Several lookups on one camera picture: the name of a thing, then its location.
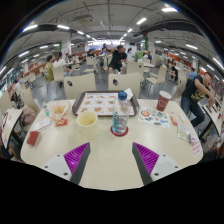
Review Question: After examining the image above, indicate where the clear-wrapped printed card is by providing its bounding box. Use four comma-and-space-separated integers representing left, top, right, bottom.
177, 123, 192, 143

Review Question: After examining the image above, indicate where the person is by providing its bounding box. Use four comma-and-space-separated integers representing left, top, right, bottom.
108, 44, 128, 74
180, 70, 217, 128
11, 78, 24, 108
186, 66, 198, 81
44, 54, 55, 83
53, 51, 68, 78

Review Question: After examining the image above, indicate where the small tissue pack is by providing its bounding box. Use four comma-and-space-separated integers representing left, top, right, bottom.
189, 134, 199, 146

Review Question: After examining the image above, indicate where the white sticker sheet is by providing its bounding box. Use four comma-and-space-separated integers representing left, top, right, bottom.
137, 105, 171, 129

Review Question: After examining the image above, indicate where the beige chair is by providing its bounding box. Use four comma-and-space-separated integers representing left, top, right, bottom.
63, 73, 98, 100
107, 72, 142, 99

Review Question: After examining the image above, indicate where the red wallet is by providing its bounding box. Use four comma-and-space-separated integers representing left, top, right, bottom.
26, 130, 40, 147

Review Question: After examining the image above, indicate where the clear blue-capped water bottle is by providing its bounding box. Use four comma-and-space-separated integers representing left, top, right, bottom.
112, 91, 131, 135

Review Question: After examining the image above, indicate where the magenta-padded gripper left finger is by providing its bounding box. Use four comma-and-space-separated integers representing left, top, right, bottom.
40, 142, 92, 186

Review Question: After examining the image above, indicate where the pink backpack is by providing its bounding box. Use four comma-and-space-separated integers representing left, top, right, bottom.
20, 105, 37, 126

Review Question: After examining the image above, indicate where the cream paper cup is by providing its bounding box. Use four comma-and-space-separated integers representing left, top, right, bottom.
75, 110, 99, 138

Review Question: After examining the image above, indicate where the white paper card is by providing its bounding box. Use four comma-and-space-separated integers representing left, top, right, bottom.
32, 117, 53, 133

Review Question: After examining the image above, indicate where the red paper cup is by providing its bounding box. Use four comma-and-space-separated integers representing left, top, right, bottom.
156, 90, 173, 113

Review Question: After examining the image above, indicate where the small red snack packet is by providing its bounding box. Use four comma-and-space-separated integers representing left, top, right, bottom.
170, 114, 179, 127

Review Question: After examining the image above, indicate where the ceiling air conditioner unit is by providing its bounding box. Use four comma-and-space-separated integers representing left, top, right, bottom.
73, 14, 94, 24

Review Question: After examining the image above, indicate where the group of ceiling lights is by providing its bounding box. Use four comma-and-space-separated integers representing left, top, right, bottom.
0, 6, 224, 76

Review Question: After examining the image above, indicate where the pink printed flyer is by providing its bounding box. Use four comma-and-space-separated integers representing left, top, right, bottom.
190, 138, 204, 158

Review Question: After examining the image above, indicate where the clear plastic bag with fries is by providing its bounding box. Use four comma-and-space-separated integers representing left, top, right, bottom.
49, 100, 73, 121

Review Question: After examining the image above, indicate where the group of beige chairs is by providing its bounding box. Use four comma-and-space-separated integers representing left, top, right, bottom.
0, 54, 188, 111

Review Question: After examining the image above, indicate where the beige dining table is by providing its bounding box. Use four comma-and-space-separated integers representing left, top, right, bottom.
0, 108, 24, 149
199, 103, 224, 136

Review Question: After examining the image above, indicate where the brown tray with paper liner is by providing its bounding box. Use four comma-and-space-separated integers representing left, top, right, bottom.
71, 90, 140, 118

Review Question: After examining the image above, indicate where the crumpled white napkin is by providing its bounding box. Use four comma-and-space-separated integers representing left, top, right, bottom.
123, 87, 134, 101

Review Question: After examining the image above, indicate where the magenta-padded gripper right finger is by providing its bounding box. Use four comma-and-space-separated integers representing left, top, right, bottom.
131, 142, 183, 186

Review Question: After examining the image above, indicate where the red sauce packet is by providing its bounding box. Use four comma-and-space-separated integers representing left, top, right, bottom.
55, 118, 69, 127

